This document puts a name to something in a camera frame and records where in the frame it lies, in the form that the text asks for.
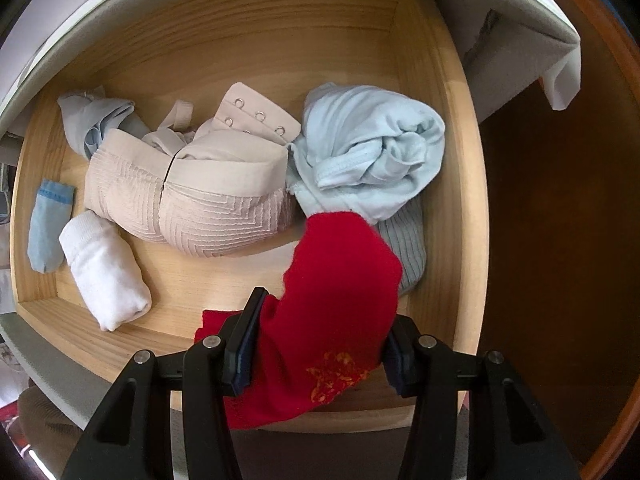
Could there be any red underwear with orange print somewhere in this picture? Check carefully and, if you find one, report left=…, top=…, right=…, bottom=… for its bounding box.
left=224, top=212, right=402, bottom=430

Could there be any grey ribbed underwear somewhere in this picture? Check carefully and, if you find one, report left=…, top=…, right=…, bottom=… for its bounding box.
left=373, top=196, right=426, bottom=296

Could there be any light blue underwear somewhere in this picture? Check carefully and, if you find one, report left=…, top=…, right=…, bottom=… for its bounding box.
left=286, top=82, right=446, bottom=226

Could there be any wooden drawer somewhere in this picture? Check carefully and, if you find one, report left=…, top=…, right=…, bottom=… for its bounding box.
left=11, top=0, right=489, bottom=382

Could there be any white rolled sock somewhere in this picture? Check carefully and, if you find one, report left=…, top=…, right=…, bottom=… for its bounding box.
left=58, top=210, right=152, bottom=332

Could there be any blue cuffed sock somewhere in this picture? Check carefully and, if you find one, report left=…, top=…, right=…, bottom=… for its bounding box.
left=27, top=179, right=76, bottom=274

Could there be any beige bra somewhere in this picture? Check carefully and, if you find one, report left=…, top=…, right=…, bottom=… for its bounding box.
left=84, top=82, right=302, bottom=257

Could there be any pale blue grey folded garment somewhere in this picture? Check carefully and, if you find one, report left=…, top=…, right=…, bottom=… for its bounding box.
left=58, top=87, right=150, bottom=160

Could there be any grey bed mattress edge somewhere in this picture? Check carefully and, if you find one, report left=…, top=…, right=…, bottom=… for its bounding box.
left=0, top=0, right=584, bottom=137

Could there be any brown wooden furniture frame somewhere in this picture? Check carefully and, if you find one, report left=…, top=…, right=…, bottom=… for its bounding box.
left=480, top=0, right=639, bottom=479

